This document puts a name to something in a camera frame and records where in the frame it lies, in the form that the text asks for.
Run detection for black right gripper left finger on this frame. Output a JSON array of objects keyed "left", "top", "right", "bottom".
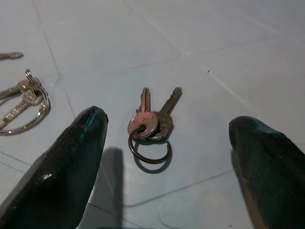
[{"left": 0, "top": 105, "right": 110, "bottom": 229}]

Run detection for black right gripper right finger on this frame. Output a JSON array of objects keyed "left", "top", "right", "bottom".
[{"left": 228, "top": 115, "right": 305, "bottom": 229}]

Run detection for keys on silver ring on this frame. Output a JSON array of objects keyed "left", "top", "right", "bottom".
[{"left": 0, "top": 68, "right": 51, "bottom": 136}]

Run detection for two keys on dark ring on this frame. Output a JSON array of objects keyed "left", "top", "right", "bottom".
[{"left": 127, "top": 86, "right": 183, "bottom": 165}]

